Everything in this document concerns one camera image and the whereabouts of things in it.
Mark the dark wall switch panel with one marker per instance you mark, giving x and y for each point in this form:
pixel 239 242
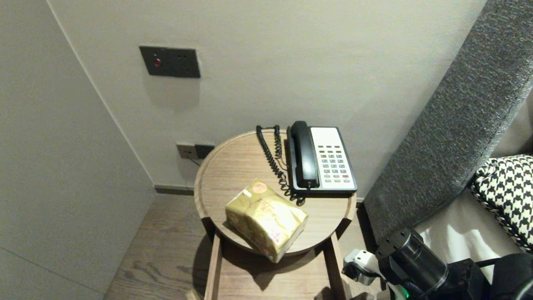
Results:
pixel 170 62

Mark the round wooden nightstand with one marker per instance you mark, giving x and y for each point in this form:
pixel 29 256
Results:
pixel 225 175

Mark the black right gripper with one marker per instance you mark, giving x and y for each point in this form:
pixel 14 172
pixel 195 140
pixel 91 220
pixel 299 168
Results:
pixel 416 262

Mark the black and white telephone base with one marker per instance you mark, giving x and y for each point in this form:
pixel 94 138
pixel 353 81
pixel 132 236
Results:
pixel 333 141

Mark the white bed sheet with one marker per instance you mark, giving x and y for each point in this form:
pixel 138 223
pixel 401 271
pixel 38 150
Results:
pixel 458 233

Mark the gold tissue pack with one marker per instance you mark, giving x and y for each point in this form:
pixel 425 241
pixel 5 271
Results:
pixel 266 216

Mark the dark wall socket plate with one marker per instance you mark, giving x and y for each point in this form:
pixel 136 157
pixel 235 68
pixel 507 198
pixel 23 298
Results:
pixel 205 151

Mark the black telephone handset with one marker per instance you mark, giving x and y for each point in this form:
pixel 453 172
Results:
pixel 305 154

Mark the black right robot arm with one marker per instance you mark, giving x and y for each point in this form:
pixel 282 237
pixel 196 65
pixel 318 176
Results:
pixel 512 275

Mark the grey fabric headboard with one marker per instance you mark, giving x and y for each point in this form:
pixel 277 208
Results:
pixel 458 125

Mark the beige wall socket plate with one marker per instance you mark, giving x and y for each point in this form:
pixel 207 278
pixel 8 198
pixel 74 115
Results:
pixel 185 151

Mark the black white houndstooth pillow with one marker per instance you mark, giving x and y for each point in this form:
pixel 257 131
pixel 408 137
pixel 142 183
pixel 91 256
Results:
pixel 508 196

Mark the thin black phone line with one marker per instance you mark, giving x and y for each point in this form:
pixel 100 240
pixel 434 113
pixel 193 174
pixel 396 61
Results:
pixel 195 162

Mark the curved wooden nightstand drawer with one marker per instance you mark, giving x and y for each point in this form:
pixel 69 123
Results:
pixel 214 271

